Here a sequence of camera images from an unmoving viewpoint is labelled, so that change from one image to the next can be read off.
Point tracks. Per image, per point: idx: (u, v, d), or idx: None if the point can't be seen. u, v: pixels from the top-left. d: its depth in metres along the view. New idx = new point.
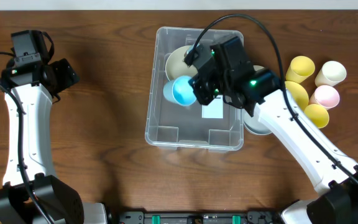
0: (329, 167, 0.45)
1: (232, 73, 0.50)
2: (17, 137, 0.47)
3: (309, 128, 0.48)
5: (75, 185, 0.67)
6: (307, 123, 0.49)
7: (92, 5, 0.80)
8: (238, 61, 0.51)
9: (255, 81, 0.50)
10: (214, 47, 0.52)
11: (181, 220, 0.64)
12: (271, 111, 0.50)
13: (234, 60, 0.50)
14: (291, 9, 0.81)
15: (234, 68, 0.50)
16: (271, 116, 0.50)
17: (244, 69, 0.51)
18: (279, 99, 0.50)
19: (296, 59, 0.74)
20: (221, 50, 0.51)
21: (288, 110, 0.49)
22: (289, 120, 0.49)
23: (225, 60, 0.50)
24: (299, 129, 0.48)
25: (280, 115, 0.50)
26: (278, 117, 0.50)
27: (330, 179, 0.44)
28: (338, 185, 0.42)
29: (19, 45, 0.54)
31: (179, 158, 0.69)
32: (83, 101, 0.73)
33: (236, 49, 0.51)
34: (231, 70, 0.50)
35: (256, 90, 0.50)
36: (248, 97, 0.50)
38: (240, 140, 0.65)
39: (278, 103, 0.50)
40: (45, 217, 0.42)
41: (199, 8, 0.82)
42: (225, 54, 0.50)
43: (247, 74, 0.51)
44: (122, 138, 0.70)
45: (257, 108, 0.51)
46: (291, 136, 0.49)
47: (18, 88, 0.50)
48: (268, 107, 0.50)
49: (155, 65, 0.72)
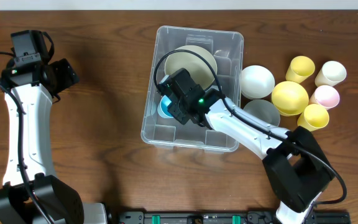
0: (266, 140, 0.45)
1: (187, 98, 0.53)
2: (16, 136, 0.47)
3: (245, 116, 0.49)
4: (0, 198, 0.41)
5: (75, 186, 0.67)
6: (245, 114, 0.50)
7: (92, 5, 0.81)
8: (189, 88, 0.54)
9: (203, 99, 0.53)
10: (168, 81, 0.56)
11: (181, 220, 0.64)
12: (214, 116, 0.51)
13: (185, 86, 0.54)
14: (291, 10, 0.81)
15: (188, 93, 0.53)
16: (217, 117, 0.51)
17: (196, 91, 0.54)
18: (220, 104, 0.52)
19: (296, 60, 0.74)
20: (173, 83, 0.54)
21: (227, 109, 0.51)
22: (229, 116, 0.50)
23: (179, 89, 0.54)
24: (238, 122, 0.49)
25: (221, 116, 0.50)
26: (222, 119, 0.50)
27: (267, 148, 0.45)
28: (275, 151, 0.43)
29: (19, 45, 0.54)
31: (178, 158, 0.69)
32: (83, 101, 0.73)
33: (185, 78, 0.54)
34: (185, 95, 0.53)
35: (204, 106, 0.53)
36: (200, 114, 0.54)
38: (236, 142, 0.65)
39: (220, 107, 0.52)
40: (45, 217, 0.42)
41: (198, 7, 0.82)
42: (177, 84, 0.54)
43: (198, 97, 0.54)
44: (122, 139, 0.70)
45: (209, 119, 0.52)
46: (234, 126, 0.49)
47: (18, 89, 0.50)
48: (214, 116, 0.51)
49: (153, 64, 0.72)
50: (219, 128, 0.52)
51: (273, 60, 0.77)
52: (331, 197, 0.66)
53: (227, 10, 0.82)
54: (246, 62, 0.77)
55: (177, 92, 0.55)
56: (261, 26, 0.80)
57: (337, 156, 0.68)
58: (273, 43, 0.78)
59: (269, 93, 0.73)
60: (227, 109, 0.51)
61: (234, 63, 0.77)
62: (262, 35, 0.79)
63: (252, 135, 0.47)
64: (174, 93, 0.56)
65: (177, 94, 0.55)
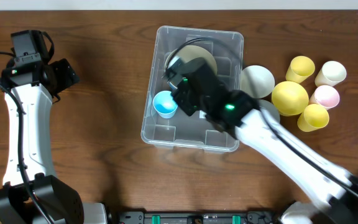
0: (324, 182, 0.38)
1: (208, 100, 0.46)
2: (16, 136, 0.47)
3: (294, 143, 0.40)
4: None
5: (75, 186, 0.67)
6: (292, 139, 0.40)
7: (92, 5, 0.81)
8: (211, 88, 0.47)
9: (233, 105, 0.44)
10: (186, 74, 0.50)
11: (181, 220, 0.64)
12: (252, 134, 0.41)
13: (208, 86, 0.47)
14: (291, 9, 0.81)
15: (210, 94, 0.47)
16: (255, 137, 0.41)
17: (221, 93, 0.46)
18: (257, 120, 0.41)
19: (295, 60, 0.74)
20: (192, 78, 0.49)
21: (270, 129, 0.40)
22: (273, 139, 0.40)
23: (199, 86, 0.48)
24: (286, 149, 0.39)
25: (262, 136, 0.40)
26: (263, 139, 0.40)
27: (327, 193, 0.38)
28: (337, 201, 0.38)
29: (19, 45, 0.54)
31: (178, 158, 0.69)
32: (83, 101, 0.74)
33: (206, 75, 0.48)
34: (207, 96, 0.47)
35: (232, 115, 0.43)
36: (227, 122, 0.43)
38: (236, 142, 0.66)
39: (257, 121, 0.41)
40: (45, 217, 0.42)
41: (198, 7, 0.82)
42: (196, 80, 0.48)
43: (224, 100, 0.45)
44: (122, 139, 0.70)
45: (239, 132, 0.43)
46: (277, 154, 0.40)
47: (18, 88, 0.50)
48: (248, 131, 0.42)
49: (153, 64, 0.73)
50: (252, 146, 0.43)
51: (273, 60, 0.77)
52: None
53: (227, 10, 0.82)
54: (246, 62, 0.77)
55: (194, 89, 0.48)
56: (260, 26, 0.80)
57: (336, 156, 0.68)
58: (273, 43, 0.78)
59: (269, 93, 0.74)
60: (270, 129, 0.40)
61: (234, 63, 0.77)
62: (262, 35, 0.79)
63: (306, 173, 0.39)
64: (192, 91, 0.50)
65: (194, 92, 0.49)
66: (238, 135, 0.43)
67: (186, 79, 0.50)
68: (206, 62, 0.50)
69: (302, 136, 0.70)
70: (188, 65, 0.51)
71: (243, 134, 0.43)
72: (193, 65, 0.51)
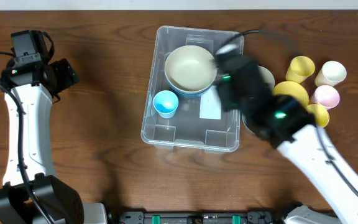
0: None
1: (252, 101, 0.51)
2: (16, 136, 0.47)
3: (345, 175, 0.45)
4: (0, 198, 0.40)
5: (75, 186, 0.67)
6: (345, 170, 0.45)
7: (92, 5, 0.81)
8: (258, 91, 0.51)
9: (283, 114, 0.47)
10: (231, 72, 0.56)
11: (181, 220, 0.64)
12: (304, 153, 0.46)
13: (253, 89, 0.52)
14: (291, 10, 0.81)
15: (255, 94, 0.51)
16: (302, 157, 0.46)
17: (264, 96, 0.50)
18: (312, 137, 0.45)
19: (294, 60, 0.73)
20: (236, 75, 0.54)
21: (324, 152, 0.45)
22: (324, 163, 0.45)
23: (243, 85, 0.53)
24: (334, 174, 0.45)
25: (314, 157, 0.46)
26: (313, 160, 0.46)
27: None
28: None
29: (19, 45, 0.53)
31: (178, 158, 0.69)
32: (83, 101, 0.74)
33: (253, 76, 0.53)
34: (251, 98, 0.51)
35: (281, 125, 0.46)
36: (272, 130, 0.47)
38: (236, 142, 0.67)
39: (309, 135, 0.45)
40: (45, 217, 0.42)
41: (198, 7, 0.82)
42: (241, 78, 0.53)
43: (272, 107, 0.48)
44: (122, 139, 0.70)
45: (286, 146, 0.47)
46: (327, 182, 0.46)
47: (18, 88, 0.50)
48: (298, 145, 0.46)
49: (153, 64, 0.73)
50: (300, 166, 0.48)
51: (273, 60, 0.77)
52: None
53: (227, 10, 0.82)
54: None
55: (238, 88, 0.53)
56: (260, 26, 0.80)
57: None
58: (273, 43, 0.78)
59: None
60: (325, 154, 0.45)
61: None
62: (261, 34, 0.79)
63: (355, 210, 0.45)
64: (237, 88, 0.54)
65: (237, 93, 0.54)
66: (279, 145, 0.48)
67: (229, 77, 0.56)
68: (256, 63, 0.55)
69: None
70: (235, 61, 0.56)
71: (289, 149, 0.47)
72: (240, 62, 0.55)
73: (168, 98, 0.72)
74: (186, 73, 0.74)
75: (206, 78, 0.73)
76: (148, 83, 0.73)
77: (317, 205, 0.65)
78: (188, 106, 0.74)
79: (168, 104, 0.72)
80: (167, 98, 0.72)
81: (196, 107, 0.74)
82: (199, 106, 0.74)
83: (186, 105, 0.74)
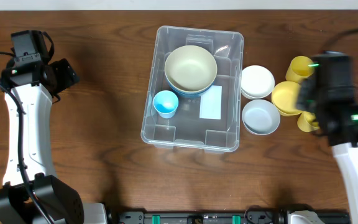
0: None
1: (332, 93, 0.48)
2: (16, 136, 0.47)
3: None
4: (0, 198, 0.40)
5: (75, 186, 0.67)
6: None
7: (92, 5, 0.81)
8: (342, 84, 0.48)
9: None
10: (319, 61, 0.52)
11: (181, 220, 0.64)
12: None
13: (338, 82, 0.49)
14: (291, 10, 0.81)
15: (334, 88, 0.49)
16: (355, 168, 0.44)
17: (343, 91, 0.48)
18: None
19: (296, 60, 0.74)
20: (327, 64, 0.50)
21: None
22: None
23: (327, 77, 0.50)
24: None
25: None
26: None
27: None
28: None
29: (19, 45, 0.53)
31: (178, 158, 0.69)
32: (83, 101, 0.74)
33: (344, 69, 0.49)
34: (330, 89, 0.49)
35: (356, 126, 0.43)
36: (345, 126, 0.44)
38: (236, 142, 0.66)
39: None
40: (45, 217, 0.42)
41: (198, 7, 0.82)
42: (327, 70, 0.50)
43: (354, 106, 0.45)
44: (122, 139, 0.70)
45: (345, 147, 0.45)
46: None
47: (18, 88, 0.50)
48: (355, 152, 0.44)
49: (153, 64, 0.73)
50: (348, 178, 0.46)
51: (273, 60, 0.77)
52: (331, 197, 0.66)
53: (227, 10, 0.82)
54: (246, 62, 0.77)
55: (320, 78, 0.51)
56: (260, 26, 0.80)
57: None
58: (273, 43, 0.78)
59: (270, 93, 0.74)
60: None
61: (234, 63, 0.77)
62: (262, 34, 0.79)
63: None
64: (316, 76, 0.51)
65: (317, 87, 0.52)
66: (339, 144, 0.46)
67: (317, 64, 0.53)
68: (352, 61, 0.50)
69: (302, 136, 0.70)
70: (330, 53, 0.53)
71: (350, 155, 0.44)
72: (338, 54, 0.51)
73: (168, 98, 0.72)
74: (186, 73, 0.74)
75: (206, 79, 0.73)
76: (148, 83, 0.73)
77: (318, 205, 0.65)
78: (188, 106, 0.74)
79: (168, 104, 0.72)
80: (167, 97, 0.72)
81: (196, 107, 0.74)
82: (199, 106, 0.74)
83: (186, 106, 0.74)
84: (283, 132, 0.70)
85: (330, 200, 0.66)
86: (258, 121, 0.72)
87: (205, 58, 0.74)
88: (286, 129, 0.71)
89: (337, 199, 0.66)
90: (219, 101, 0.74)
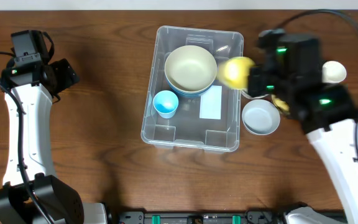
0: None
1: (300, 79, 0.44)
2: (16, 137, 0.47)
3: None
4: (0, 199, 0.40)
5: (75, 186, 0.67)
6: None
7: (92, 5, 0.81)
8: (309, 70, 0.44)
9: (328, 99, 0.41)
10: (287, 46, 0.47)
11: (181, 220, 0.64)
12: (337, 144, 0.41)
13: (304, 68, 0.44)
14: (291, 10, 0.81)
15: (303, 74, 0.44)
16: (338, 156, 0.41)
17: (312, 79, 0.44)
18: (310, 60, 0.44)
19: None
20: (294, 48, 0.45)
21: (355, 149, 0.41)
22: (352, 160, 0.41)
23: (296, 63, 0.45)
24: None
25: (343, 151, 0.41)
26: (342, 155, 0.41)
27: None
28: None
29: (19, 45, 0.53)
31: (178, 158, 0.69)
32: (83, 101, 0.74)
33: (312, 51, 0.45)
34: (299, 76, 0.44)
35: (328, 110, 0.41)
36: (315, 116, 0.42)
38: (236, 142, 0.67)
39: (311, 61, 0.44)
40: (45, 216, 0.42)
41: (198, 7, 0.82)
42: (296, 56, 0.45)
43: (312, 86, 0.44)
44: (122, 139, 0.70)
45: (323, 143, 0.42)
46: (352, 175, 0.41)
47: (18, 88, 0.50)
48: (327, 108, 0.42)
49: (153, 64, 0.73)
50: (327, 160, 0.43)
51: None
52: (331, 197, 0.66)
53: (227, 10, 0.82)
54: None
55: (293, 67, 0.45)
56: (260, 26, 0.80)
57: None
58: None
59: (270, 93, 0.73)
60: (355, 149, 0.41)
61: None
62: None
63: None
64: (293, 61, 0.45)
65: (276, 72, 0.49)
66: (312, 130, 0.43)
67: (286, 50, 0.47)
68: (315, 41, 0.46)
69: (302, 136, 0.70)
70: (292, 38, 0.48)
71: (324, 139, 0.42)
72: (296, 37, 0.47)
73: (170, 98, 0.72)
74: (186, 73, 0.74)
75: (206, 79, 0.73)
76: (149, 83, 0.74)
77: (317, 205, 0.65)
78: (188, 106, 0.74)
79: (168, 105, 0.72)
80: (168, 98, 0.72)
81: (196, 107, 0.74)
82: (199, 106, 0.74)
83: (186, 105, 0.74)
84: (283, 132, 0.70)
85: (329, 200, 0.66)
86: (257, 121, 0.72)
87: (206, 59, 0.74)
88: (286, 129, 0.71)
89: (337, 200, 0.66)
90: (219, 101, 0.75)
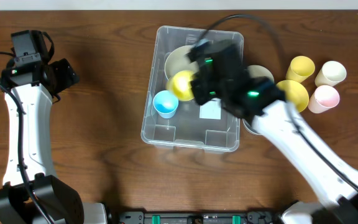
0: (337, 181, 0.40)
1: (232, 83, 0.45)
2: (16, 137, 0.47)
3: (311, 139, 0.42)
4: (0, 198, 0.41)
5: (75, 186, 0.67)
6: (306, 128, 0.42)
7: (92, 5, 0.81)
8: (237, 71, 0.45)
9: (257, 92, 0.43)
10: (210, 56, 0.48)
11: (181, 220, 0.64)
12: (274, 124, 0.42)
13: (230, 70, 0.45)
14: (291, 10, 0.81)
15: (232, 77, 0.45)
16: (276, 130, 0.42)
17: (244, 77, 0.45)
18: (233, 63, 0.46)
19: (305, 59, 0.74)
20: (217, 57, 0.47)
21: (291, 123, 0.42)
22: (293, 133, 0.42)
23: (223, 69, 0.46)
24: (304, 146, 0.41)
25: (282, 128, 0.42)
26: (283, 132, 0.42)
27: (336, 190, 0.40)
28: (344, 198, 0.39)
29: (19, 45, 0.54)
31: (178, 158, 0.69)
32: (83, 101, 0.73)
33: (232, 55, 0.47)
34: (229, 79, 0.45)
35: (257, 102, 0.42)
36: (250, 111, 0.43)
38: (236, 142, 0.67)
39: (236, 64, 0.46)
40: (45, 217, 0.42)
41: (198, 7, 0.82)
42: (222, 61, 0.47)
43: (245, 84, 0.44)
44: (122, 138, 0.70)
45: (259, 122, 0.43)
46: (297, 149, 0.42)
47: (18, 88, 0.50)
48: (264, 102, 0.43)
49: (153, 64, 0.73)
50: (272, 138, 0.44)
51: (273, 60, 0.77)
52: None
53: (228, 10, 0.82)
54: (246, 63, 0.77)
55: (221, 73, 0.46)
56: (260, 26, 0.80)
57: None
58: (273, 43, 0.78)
59: None
60: (292, 123, 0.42)
61: None
62: (262, 35, 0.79)
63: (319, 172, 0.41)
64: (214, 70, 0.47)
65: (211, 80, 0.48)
66: (255, 122, 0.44)
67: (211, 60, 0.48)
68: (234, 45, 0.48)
69: None
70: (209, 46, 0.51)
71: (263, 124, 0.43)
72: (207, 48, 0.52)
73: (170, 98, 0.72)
74: None
75: None
76: (149, 83, 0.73)
77: None
78: (188, 106, 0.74)
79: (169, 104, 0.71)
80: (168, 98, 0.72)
81: (196, 107, 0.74)
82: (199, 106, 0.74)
83: (186, 105, 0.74)
84: None
85: None
86: None
87: None
88: None
89: None
90: None
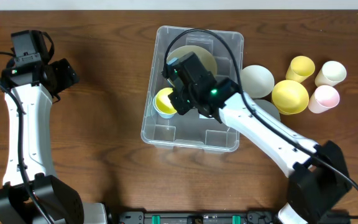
0: (293, 152, 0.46)
1: (196, 86, 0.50)
2: (16, 137, 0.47)
3: (267, 120, 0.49)
4: (0, 198, 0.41)
5: (75, 185, 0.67)
6: (263, 113, 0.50)
7: (92, 5, 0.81)
8: (199, 76, 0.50)
9: (216, 89, 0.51)
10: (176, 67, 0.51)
11: (181, 220, 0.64)
12: (232, 111, 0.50)
13: (195, 75, 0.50)
14: (291, 10, 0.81)
15: (197, 81, 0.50)
16: (235, 116, 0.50)
17: (207, 80, 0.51)
18: (197, 70, 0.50)
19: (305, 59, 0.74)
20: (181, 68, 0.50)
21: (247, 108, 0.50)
22: (249, 117, 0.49)
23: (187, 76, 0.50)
24: (260, 127, 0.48)
25: (240, 115, 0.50)
26: (242, 117, 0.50)
27: (292, 160, 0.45)
28: (299, 165, 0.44)
29: (19, 45, 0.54)
31: (178, 158, 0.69)
32: (82, 101, 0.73)
33: (195, 64, 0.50)
34: (194, 84, 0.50)
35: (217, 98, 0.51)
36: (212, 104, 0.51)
38: (236, 142, 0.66)
39: (199, 72, 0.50)
40: (45, 217, 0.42)
41: (198, 7, 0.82)
42: (185, 73, 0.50)
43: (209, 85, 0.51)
44: (122, 139, 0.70)
45: (221, 113, 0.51)
46: (255, 129, 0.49)
47: (18, 89, 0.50)
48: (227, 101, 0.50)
49: (153, 64, 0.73)
50: (236, 126, 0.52)
51: (273, 60, 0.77)
52: None
53: (228, 10, 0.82)
54: (246, 63, 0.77)
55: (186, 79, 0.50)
56: (260, 26, 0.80)
57: None
58: (273, 43, 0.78)
59: (269, 93, 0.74)
60: (247, 109, 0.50)
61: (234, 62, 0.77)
62: (262, 35, 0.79)
63: (275, 145, 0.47)
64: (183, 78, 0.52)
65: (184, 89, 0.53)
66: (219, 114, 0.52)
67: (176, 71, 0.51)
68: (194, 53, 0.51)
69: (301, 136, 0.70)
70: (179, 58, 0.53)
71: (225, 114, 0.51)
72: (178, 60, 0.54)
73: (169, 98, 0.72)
74: None
75: None
76: (149, 83, 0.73)
77: None
78: None
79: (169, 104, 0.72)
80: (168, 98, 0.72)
81: None
82: None
83: None
84: None
85: None
86: None
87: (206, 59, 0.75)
88: None
89: None
90: None
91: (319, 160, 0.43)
